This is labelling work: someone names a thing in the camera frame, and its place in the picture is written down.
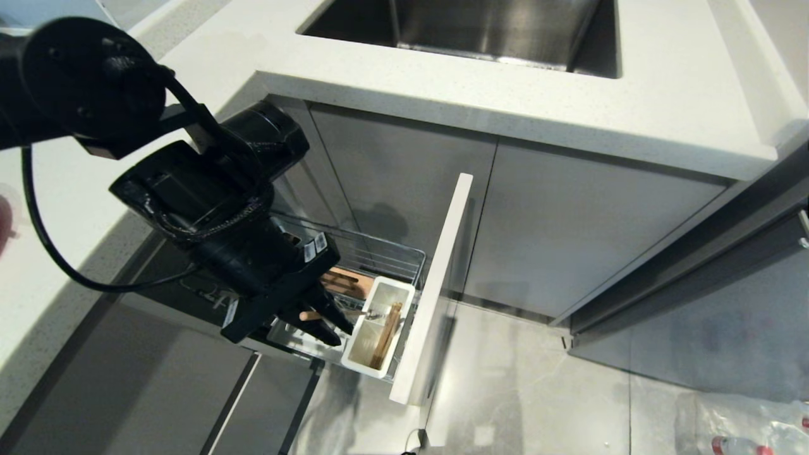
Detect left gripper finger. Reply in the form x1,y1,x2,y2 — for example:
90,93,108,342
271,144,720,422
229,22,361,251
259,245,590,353
278,305,343,348
308,284,355,336

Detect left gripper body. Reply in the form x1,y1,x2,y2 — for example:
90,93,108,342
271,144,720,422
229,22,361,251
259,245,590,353
193,214,343,346

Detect wooden-handled metal utensil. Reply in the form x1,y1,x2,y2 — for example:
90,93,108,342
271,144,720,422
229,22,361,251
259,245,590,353
300,307,386,323

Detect white utensil holder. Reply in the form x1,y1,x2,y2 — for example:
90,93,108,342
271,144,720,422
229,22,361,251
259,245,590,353
341,276,417,379

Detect wooden chopsticks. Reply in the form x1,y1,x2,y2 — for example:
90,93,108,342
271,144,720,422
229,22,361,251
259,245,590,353
369,301,404,371

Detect white drawer front panel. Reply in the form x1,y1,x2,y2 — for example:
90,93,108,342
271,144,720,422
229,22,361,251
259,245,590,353
388,172,475,406

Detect dark grey cabinet front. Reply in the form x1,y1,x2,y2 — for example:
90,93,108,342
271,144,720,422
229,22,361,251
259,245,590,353
0,234,324,455

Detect grey cabinet door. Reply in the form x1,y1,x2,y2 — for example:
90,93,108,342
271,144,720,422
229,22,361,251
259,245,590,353
463,140,729,327

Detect red object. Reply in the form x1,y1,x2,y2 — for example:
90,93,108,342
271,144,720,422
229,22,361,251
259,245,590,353
0,193,18,255

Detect stainless steel sink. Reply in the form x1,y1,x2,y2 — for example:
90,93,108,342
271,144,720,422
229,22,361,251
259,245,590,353
297,0,623,80

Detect white kitchen counter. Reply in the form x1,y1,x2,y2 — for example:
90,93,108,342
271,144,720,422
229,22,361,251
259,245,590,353
0,0,809,437

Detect red-capped bottle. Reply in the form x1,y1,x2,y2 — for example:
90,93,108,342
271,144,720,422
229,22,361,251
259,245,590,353
710,435,777,455

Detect clear plastic bag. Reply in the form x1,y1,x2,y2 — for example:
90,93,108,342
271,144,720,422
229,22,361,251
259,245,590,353
692,391,809,455

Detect wire pull-out dish rack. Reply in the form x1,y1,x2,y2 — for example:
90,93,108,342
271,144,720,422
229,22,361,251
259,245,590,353
265,210,428,382

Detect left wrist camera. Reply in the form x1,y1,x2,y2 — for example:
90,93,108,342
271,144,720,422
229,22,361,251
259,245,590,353
109,140,274,248

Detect black cable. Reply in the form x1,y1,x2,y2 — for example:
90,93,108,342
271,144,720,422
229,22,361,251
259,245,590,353
21,144,204,293

